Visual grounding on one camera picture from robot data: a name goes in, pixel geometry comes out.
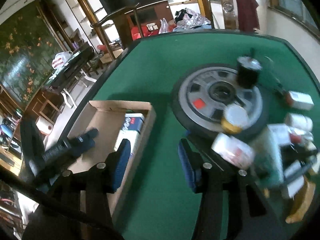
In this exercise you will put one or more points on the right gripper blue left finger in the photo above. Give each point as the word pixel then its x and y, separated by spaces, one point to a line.
pixel 116 164

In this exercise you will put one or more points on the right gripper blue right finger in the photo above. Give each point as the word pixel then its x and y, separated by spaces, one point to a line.
pixel 192 165

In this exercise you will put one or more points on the white medicine bottle red label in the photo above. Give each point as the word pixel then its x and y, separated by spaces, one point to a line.
pixel 234 151

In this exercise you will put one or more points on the blue white small carton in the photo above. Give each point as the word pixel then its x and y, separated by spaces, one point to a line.
pixel 133 122

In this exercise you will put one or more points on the yellow tape roll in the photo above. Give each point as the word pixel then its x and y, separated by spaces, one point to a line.
pixel 234 119

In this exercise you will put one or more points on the brown cardboard box tray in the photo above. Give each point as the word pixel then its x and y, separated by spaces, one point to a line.
pixel 108 117

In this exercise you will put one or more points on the round grey table centre panel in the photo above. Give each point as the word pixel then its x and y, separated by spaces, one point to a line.
pixel 201 94

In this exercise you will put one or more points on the black glass side table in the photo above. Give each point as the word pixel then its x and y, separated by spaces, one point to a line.
pixel 60 80

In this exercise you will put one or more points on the white plastic bag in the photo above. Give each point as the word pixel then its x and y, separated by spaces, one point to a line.
pixel 60 59

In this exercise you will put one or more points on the black cylindrical motor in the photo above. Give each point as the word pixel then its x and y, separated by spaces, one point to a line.
pixel 249 70

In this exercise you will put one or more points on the red white small box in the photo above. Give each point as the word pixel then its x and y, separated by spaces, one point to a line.
pixel 299 100

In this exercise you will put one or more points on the pile of clothes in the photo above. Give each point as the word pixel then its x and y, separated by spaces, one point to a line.
pixel 187 19

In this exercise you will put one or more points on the dark red hanging cloth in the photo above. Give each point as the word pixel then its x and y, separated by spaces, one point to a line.
pixel 247 15

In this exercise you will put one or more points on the wooden chair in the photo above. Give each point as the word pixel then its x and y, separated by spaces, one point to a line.
pixel 229 13

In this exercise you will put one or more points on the floral wall painting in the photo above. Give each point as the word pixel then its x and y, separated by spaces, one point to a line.
pixel 28 48

